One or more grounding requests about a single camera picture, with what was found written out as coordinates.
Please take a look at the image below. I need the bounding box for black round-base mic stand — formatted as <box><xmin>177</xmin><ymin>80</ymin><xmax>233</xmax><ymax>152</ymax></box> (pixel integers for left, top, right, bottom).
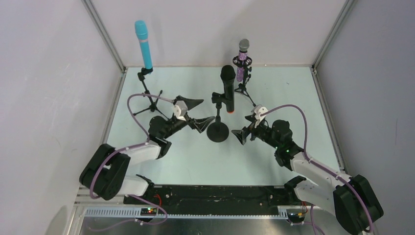
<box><xmin>207</xmin><ymin>92</ymin><xmax>229</xmax><ymax>142</ymax></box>

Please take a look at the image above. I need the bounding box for black small tripod stand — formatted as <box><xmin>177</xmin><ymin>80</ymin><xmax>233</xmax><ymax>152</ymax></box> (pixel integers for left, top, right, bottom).
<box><xmin>133</xmin><ymin>68</ymin><xmax>168</xmax><ymax>119</ymax></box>

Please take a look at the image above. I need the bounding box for black tripod shock-mount stand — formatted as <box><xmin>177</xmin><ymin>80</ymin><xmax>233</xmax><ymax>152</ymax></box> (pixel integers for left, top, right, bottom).
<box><xmin>232</xmin><ymin>56</ymin><xmax>256</xmax><ymax>106</ymax></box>

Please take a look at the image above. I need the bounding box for black microphone orange end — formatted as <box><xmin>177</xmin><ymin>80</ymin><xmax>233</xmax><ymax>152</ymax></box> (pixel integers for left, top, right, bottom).
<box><xmin>220</xmin><ymin>65</ymin><xmax>236</xmax><ymax>113</ymax></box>

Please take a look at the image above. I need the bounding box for purple glitter microphone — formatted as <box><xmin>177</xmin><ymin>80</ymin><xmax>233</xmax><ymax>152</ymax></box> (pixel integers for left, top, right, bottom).
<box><xmin>236</xmin><ymin>39</ymin><xmax>250</xmax><ymax>83</ymax></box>

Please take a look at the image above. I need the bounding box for turquoise microphone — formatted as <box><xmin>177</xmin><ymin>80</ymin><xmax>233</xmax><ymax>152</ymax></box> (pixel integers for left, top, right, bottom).
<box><xmin>135</xmin><ymin>20</ymin><xmax>153</xmax><ymax>70</ymax></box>

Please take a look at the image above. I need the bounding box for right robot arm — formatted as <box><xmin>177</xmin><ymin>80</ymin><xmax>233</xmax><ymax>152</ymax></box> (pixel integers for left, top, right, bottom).
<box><xmin>232</xmin><ymin>115</ymin><xmax>384</xmax><ymax>235</ymax></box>

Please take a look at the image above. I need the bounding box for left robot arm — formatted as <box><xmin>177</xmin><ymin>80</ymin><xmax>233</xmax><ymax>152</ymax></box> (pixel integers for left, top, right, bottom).
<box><xmin>79</xmin><ymin>95</ymin><xmax>215</xmax><ymax>200</ymax></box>

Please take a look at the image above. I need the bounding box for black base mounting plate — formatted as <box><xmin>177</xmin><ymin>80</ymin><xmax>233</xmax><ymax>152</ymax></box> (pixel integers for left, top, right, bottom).
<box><xmin>141</xmin><ymin>185</ymin><xmax>303</xmax><ymax>216</ymax></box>

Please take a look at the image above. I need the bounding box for right circuit board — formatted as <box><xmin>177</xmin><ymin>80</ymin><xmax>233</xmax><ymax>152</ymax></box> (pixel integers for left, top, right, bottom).
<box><xmin>286</xmin><ymin>212</ymin><xmax>305</xmax><ymax>226</ymax></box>

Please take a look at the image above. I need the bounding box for circuit board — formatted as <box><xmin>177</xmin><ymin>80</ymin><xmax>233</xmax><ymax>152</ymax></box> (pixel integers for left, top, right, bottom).
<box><xmin>139</xmin><ymin>207</ymin><xmax>158</xmax><ymax>217</ymax></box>
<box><xmin>286</xmin><ymin>212</ymin><xmax>305</xmax><ymax>226</ymax></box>

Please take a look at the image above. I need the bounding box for left circuit board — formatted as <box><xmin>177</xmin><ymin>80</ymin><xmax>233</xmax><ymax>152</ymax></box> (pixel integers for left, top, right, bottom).
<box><xmin>139</xmin><ymin>207</ymin><xmax>158</xmax><ymax>217</ymax></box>

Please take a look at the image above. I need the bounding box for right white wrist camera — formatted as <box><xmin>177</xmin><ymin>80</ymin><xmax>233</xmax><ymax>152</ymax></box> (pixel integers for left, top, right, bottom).
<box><xmin>252</xmin><ymin>105</ymin><xmax>269</xmax><ymax>128</ymax></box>

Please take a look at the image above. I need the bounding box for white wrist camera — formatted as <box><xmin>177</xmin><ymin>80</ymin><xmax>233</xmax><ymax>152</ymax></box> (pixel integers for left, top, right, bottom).
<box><xmin>252</xmin><ymin>105</ymin><xmax>269</xmax><ymax>128</ymax></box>
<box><xmin>172</xmin><ymin>100</ymin><xmax>188</xmax><ymax>121</ymax></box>

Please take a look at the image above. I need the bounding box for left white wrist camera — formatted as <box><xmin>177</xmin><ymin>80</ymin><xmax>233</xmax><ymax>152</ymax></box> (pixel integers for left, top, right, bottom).
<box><xmin>172</xmin><ymin>100</ymin><xmax>188</xmax><ymax>121</ymax></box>

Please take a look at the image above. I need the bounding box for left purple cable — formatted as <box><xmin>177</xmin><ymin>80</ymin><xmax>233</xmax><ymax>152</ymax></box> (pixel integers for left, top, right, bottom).
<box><xmin>89</xmin><ymin>94</ymin><xmax>177</xmax><ymax>226</ymax></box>

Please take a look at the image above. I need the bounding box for purple cable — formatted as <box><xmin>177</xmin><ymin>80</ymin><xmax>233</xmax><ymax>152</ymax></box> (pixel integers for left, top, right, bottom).
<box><xmin>261</xmin><ymin>104</ymin><xmax>375</xmax><ymax>235</ymax></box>
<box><xmin>89</xmin><ymin>94</ymin><xmax>177</xmax><ymax>226</ymax></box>

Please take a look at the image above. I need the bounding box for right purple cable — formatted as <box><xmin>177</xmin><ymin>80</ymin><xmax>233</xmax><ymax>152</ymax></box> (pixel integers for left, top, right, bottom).
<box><xmin>261</xmin><ymin>104</ymin><xmax>375</xmax><ymax>235</ymax></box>

